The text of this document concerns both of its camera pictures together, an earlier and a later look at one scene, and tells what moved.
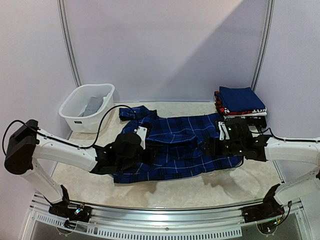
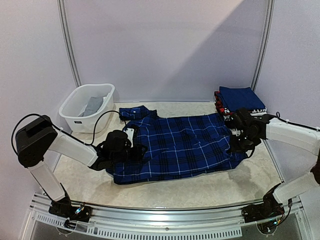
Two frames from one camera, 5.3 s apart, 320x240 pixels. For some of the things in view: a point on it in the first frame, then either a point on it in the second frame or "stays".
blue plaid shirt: (177, 140) stays
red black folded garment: (219, 102) stays
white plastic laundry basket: (84, 109) stays
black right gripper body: (212, 146) to (236, 144)
